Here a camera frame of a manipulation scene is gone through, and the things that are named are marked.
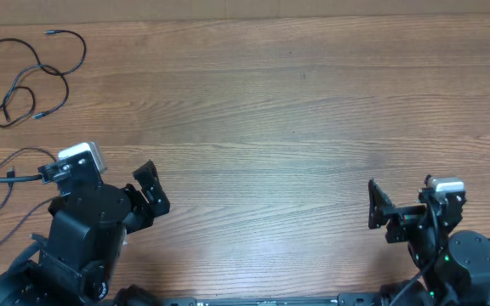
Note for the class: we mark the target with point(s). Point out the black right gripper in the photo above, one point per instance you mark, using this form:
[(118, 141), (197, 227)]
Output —
[(402, 218)]

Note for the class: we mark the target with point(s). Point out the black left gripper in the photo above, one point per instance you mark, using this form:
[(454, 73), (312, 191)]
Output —
[(142, 214)]

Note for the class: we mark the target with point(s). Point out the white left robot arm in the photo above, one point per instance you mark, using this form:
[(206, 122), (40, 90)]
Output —
[(75, 263)]

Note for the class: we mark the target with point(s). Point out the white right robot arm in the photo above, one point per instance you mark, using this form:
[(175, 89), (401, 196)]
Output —
[(454, 267)]

